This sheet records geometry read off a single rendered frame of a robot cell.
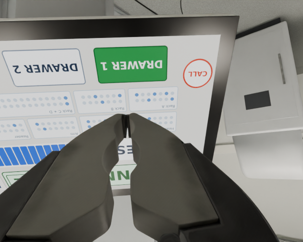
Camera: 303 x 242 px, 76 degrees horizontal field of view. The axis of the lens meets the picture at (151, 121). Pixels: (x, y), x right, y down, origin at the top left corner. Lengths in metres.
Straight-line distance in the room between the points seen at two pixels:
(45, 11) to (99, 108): 0.22
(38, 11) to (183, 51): 0.28
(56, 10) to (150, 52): 0.22
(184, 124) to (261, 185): 3.38
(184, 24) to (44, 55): 0.18
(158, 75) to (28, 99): 0.18
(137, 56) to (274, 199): 3.52
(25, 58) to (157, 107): 0.18
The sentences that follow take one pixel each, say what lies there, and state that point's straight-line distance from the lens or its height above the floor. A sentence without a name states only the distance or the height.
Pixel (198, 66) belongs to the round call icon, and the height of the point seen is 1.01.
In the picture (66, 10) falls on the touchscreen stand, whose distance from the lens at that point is 0.42.
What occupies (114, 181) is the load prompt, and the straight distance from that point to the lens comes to 0.38.
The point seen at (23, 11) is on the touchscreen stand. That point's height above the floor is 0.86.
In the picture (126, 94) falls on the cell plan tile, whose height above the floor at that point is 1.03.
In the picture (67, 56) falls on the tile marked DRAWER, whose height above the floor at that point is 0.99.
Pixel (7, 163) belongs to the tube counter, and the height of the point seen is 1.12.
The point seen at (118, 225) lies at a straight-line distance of 1.38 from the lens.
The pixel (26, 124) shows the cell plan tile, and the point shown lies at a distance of 0.34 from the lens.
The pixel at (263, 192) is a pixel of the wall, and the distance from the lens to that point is 3.68.
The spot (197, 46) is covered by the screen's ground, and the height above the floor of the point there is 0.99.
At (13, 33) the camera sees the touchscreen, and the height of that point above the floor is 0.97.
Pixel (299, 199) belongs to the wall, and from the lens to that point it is 3.63.
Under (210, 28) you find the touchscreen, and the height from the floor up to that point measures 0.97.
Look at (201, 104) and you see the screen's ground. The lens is 0.30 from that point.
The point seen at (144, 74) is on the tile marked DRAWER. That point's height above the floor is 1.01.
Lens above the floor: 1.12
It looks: 9 degrees down
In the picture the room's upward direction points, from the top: 177 degrees clockwise
